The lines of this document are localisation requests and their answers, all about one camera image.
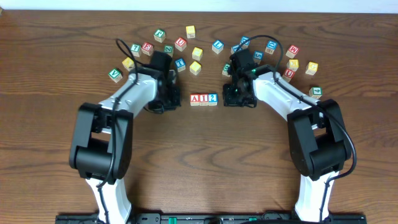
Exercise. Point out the blue T block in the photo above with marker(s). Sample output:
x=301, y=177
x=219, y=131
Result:
x=180, y=64

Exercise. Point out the red E block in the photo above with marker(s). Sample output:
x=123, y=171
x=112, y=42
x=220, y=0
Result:
x=147, y=48

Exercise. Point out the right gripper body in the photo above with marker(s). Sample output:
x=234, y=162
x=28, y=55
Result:
x=234, y=96

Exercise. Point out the yellow K block right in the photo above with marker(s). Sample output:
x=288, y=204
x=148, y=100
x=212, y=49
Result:
x=293, y=65

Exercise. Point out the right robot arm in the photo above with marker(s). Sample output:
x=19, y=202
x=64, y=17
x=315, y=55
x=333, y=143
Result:
x=318, y=140

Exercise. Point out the red M block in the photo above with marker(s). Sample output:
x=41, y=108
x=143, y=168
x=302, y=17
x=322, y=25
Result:
x=292, y=51

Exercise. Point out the red U block right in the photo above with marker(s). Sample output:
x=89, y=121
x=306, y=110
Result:
x=288, y=75

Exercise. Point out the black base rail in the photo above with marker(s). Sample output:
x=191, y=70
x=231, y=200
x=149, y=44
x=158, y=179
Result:
x=268, y=217

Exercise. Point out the green 4 block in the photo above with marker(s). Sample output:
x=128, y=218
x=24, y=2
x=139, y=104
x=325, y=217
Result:
x=315, y=92

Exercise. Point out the red I block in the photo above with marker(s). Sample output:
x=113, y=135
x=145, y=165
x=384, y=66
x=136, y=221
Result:
x=204, y=100

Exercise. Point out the blue L block upper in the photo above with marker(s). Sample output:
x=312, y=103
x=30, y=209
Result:
x=217, y=46

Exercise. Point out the green Z block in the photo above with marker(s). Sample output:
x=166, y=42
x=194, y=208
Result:
x=169, y=50

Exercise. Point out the green R block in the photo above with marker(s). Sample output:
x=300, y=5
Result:
x=225, y=70

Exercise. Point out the yellow k block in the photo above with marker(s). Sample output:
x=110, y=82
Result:
x=128, y=64
x=293, y=65

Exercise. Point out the yellow K block left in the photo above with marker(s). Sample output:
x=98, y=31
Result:
x=128, y=64

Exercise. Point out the green J block top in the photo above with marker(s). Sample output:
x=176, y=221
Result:
x=159, y=35

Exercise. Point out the yellow S block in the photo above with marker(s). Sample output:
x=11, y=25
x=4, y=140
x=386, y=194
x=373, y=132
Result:
x=195, y=68

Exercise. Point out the blue D block left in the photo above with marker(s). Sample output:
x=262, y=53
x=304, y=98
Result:
x=244, y=42

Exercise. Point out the red U block left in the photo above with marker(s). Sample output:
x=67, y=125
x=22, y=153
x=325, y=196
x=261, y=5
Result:
x=180, y=44

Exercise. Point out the red A block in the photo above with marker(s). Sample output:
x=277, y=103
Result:
x=194, y=99

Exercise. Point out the blue P block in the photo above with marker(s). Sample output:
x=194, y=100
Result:
x=235, y=48

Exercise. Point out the red u block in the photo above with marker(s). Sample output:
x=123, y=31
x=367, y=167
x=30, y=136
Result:
x=180, y=44
x=288, y=75

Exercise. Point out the blue 5 block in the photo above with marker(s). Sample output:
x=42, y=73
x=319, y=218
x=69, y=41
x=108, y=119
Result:
x=258, y=56

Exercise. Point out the blue D block right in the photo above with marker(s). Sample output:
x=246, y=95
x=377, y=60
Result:
x=270, y=47

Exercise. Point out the yellow block top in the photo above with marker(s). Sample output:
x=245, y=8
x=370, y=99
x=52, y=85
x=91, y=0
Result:
x=191, y=32

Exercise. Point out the blue 2 block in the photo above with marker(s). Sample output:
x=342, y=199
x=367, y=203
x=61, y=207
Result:
x=212, y=99

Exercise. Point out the yellow C block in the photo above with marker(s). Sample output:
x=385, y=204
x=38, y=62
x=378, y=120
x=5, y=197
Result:
x=197, y=53

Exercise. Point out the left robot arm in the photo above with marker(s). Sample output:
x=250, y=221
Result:
x=101, y=147

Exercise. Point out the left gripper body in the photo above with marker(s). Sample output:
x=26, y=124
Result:
x=170, y=99

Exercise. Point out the green 7 block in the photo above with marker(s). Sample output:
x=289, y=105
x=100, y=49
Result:
x=136, y=50

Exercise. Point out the green V block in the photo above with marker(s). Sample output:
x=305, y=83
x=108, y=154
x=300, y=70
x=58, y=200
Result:
x=116, y=75

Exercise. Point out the yellow G block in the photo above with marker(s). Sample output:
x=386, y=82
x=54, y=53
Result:
x=311, y=68

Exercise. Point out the blue d block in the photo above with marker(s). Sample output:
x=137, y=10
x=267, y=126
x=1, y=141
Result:
x=244, y=42
x=270, y=47

